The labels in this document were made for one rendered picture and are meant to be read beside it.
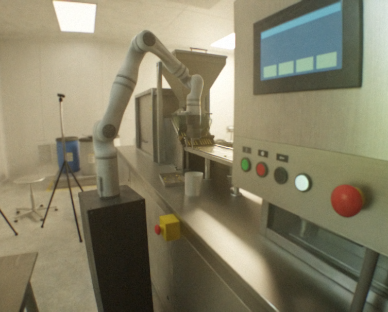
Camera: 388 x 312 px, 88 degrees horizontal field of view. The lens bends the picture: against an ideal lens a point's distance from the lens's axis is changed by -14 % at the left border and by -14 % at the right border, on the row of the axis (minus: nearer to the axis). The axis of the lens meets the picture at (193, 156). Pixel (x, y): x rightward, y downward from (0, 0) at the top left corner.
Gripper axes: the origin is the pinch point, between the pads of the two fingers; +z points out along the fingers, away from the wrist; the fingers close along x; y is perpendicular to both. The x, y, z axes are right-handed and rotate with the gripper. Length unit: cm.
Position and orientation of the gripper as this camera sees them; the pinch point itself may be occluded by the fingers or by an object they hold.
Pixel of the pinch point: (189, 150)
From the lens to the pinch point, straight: 119.5
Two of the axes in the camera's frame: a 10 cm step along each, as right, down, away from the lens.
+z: 0.0, 9.8, 1.8
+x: -5.7, -1.4, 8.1
